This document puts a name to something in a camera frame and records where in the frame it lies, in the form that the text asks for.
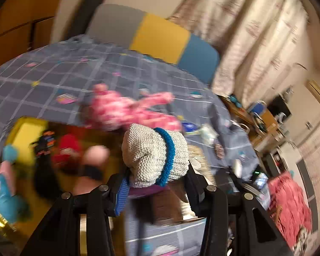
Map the blue metal chair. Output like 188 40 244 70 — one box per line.
246 100 268 116

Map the golden ornate tissue box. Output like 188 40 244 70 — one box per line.
153 143 218 223

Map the blue tissue pack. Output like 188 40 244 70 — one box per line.
181 122 198 133

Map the black rolled mat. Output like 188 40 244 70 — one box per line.
65 0 107 42

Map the white tissue packet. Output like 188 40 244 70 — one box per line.
199 123 220 142

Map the wooden wardrobe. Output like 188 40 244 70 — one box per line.
0 0 70 67

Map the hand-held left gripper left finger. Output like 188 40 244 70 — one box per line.
20 173 130 256

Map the red patterned quilt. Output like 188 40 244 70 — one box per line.
267 173 314 249

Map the printed cream curtain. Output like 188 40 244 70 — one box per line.
169 0 311 106

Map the grey checked tablecloth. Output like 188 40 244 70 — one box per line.
0 34 259 256

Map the purple cardboard box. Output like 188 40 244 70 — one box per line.
127 185 172 199

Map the pink towel with blue band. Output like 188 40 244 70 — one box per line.
73 145 110 192

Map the pink spotted plush toy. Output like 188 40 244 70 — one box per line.
81 83 183 133

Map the white knit hat blue band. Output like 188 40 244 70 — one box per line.
122 123 190 188

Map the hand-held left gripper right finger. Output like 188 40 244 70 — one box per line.
185 162 294 256

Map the wooden side desk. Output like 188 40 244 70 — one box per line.
223 95 284 151

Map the yellow sponge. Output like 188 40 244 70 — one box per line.
9 118 48 151

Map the wall air conditioner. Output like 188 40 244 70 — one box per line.
305 79 320 108

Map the red knitted strawberry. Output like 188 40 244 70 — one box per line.
51 134 83 166

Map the gold metal tin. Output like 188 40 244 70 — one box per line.
0 115 130 256

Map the grey yellow blue chair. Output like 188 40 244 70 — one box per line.
86 3 221 85

